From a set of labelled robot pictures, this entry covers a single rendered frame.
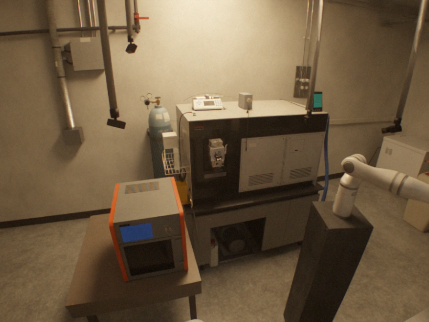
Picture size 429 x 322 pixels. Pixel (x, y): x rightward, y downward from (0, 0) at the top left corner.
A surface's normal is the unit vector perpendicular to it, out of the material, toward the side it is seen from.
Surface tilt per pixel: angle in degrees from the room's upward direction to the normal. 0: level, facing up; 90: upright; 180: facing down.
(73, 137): 90
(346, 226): 0
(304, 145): 90
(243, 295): 0
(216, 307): 0
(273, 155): 90
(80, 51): 90
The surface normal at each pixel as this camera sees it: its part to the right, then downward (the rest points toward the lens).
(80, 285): 0.00, -0.91
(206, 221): 0.28, 0.39
